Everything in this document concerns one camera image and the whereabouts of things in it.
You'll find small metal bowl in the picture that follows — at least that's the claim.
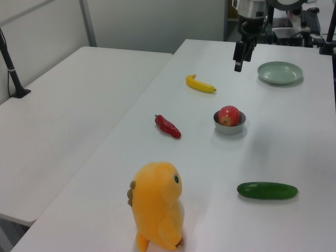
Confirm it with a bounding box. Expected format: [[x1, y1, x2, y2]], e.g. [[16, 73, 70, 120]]
[[213, 110, 247, 135]]

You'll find pale green plastic plate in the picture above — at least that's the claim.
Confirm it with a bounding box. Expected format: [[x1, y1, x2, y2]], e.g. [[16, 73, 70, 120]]
[[257, 61, 305, 85]]

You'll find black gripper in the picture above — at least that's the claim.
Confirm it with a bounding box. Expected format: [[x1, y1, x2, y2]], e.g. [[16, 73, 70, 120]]
[[234, 16, 265, 72]]

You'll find yellow banana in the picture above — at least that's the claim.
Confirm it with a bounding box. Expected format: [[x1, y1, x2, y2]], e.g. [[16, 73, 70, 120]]
[[185, 73, 218, 93]]

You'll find grey partition post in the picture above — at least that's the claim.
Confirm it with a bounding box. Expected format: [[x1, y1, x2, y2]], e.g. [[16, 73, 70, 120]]
[[78, 0, 98, 48]]

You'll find black pole with flat base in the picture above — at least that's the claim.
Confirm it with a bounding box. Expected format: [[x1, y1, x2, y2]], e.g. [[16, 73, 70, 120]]
[[0, 27, 32, 99]]

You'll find brown wooden cabinet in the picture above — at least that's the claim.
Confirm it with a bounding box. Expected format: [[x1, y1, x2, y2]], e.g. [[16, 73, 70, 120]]
[[227, 0, 239, 19]]

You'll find orange plush dinosaur toy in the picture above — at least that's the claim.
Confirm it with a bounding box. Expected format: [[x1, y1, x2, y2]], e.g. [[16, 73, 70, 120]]
[[127, 161, 186, 252]]

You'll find red apple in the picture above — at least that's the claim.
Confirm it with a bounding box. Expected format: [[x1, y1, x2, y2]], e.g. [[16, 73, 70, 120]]
[[218, 105, 241, 127]]

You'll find dark flat laptop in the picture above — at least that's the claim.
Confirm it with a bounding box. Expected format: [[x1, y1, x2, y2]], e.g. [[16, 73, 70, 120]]
[[272, 27, 303, 40]]

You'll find green cucumber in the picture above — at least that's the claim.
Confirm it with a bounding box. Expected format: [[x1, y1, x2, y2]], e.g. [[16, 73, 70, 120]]
[[236, 182, 299, 201]]

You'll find red chili pepper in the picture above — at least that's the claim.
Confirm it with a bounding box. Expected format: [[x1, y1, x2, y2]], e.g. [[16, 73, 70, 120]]
[[154, 114, 182, 139]]

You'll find black camera stand with clamp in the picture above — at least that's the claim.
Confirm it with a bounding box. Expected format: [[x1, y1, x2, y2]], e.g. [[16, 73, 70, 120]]
[[319, 15, 336, 56]]

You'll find black keyboard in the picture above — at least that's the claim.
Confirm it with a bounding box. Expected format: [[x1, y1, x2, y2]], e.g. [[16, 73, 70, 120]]
[[300, 9, 322, 34]]

